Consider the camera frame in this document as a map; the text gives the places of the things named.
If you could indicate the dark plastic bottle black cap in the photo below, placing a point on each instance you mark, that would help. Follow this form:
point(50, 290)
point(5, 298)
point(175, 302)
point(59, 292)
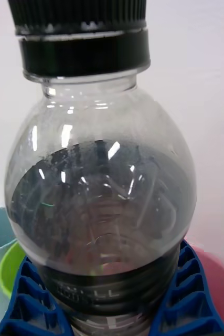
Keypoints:
point(98, 183)

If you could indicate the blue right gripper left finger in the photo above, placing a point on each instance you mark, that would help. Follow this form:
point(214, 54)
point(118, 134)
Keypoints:
point(30, 304)

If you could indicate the pink plastic bin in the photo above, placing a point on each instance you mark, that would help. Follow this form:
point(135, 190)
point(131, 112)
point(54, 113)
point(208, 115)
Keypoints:
point(216, 283)

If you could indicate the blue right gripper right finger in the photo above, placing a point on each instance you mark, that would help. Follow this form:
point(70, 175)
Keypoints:
point(187, 291)

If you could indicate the green plastic bin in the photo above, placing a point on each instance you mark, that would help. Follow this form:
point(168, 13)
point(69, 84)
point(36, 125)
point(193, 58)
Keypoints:
point(9, 267)

